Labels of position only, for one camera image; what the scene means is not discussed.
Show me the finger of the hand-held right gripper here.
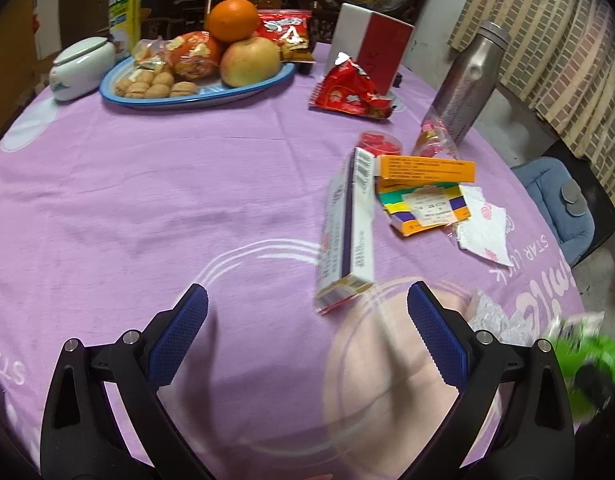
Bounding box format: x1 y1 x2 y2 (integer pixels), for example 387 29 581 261
572 362 615 415

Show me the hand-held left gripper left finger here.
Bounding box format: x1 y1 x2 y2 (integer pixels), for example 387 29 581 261
40 283 209 480

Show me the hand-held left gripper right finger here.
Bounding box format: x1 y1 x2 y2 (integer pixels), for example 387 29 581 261
402 281 575 480

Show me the green plastic wrapper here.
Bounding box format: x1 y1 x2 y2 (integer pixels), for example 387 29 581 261
545 312 615 418

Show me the long red white carton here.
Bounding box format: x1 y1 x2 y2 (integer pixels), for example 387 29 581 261
315 147 377 315

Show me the clear red printed wrapper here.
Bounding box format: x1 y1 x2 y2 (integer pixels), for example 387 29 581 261
411 127 461 160

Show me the red foil snack bag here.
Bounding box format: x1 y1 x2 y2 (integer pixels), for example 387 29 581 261
308 52 395 120

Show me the crumpled clear plastic wrap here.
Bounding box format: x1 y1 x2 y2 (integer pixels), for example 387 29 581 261
467 287 525 346

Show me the white red printed paper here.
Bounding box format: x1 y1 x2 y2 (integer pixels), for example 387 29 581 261
455 185 515 267

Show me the yellow purple paper box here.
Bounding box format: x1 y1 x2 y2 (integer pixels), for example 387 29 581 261
380 184 473 237

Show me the flat orange carton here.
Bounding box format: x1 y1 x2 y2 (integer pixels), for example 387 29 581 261
375 154 477 183

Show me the blue seat cushion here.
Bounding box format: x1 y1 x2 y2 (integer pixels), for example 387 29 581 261
511 156 595 268

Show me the red jelly cup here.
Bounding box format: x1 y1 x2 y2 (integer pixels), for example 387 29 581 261
358 131 405 157

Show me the blue oval plate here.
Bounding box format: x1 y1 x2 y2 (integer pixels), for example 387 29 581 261
99 54 297 109

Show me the pile of walnuts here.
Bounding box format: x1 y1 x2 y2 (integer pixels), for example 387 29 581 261
114 69 198 100

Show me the stainless steel bottle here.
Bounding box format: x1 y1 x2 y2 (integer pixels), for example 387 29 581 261
421 21 512 145

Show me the orange in printed wrapper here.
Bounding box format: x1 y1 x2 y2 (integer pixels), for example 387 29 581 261
162 31 224 82

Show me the yellow apple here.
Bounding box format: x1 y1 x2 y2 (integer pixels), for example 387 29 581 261
220 36 282 87

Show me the white ceramic lidded jar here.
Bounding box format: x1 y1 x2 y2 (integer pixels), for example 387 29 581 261
50 36 117 102

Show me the red and white box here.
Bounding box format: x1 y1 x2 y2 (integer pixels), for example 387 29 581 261
323 2 415 97

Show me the orange fruit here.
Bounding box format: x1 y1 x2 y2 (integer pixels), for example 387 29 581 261
206 0 261 43

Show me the beige checked curtain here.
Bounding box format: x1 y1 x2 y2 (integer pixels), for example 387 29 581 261
447 0 615 161

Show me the red lion print snack bag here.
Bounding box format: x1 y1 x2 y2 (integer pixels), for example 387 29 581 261
258 9 315 63

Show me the yellow green carton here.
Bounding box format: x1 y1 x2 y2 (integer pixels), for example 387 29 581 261
109 0 143 61

